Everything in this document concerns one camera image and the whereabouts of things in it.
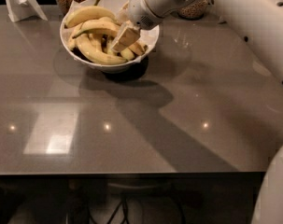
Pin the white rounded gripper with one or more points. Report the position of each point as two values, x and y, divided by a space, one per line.
140 8

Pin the long diagonal yellow banana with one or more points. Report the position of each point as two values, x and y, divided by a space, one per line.
107 28

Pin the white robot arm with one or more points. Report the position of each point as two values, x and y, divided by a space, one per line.
260 24

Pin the short right banana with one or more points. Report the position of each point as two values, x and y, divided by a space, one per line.
127 54

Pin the short banana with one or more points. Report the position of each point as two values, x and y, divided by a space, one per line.
127 54
109 51

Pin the short middle banana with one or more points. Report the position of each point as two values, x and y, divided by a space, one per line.
109 51

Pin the top left yellow banana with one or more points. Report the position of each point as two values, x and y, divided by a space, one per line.
83 14

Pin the front curved yellow banana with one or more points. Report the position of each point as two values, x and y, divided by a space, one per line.
94 55

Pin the white ceramic bowl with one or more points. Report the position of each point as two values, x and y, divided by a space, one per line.
111 67

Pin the right glass chickpea jar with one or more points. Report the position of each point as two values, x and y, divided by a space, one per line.
194 11

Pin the left white paper stand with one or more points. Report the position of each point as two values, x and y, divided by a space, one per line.
19 10

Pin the black stool under table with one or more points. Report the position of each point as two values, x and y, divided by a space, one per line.
123 200

